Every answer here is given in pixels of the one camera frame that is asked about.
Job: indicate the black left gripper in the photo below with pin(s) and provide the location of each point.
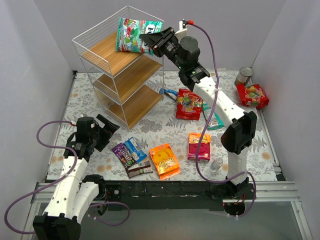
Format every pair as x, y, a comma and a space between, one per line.
101, 135

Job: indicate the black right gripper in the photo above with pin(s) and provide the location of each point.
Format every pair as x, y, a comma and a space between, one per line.
162, 41

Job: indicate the green Fox's mint candy bag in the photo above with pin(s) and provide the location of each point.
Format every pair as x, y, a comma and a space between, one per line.
129, 31

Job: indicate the red fruit candy bag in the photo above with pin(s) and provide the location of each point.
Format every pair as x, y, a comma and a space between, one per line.
189, 105

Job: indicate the teal mint candy bag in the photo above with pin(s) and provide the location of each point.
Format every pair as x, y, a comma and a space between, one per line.
215, 122

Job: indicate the red fruit candy bag corner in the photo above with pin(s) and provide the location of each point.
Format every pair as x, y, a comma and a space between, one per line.
252, 96

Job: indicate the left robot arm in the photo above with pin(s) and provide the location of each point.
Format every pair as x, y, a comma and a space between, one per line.
72, 196

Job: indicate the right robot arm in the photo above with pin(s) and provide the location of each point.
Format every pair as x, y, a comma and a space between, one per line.
240, 125

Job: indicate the purple M&M's candy bag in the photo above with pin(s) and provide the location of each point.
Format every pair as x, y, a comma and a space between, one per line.
124, 155

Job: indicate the blue candy bar wrapper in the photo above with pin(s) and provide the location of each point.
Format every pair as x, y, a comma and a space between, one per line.
135, 150

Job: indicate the blue candy wrapper near shelf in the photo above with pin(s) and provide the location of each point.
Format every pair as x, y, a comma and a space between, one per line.
169, 92

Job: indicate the brown chocolate bar wrapper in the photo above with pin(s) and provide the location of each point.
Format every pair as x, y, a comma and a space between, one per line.
144, 167

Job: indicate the orange Scrub Daddy box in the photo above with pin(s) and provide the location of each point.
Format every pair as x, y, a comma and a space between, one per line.
165, 161

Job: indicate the metal tin can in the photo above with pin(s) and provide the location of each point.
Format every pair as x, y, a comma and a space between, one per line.
243, 76

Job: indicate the clear plastic bottle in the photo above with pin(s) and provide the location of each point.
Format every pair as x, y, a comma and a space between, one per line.
216, 164

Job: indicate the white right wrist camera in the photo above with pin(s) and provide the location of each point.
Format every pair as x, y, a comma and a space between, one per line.
183, 28

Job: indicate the white wire wooden shelf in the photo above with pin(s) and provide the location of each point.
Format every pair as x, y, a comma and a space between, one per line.
129, 84

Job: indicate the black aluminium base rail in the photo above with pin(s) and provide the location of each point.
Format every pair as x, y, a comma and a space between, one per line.
162, 195

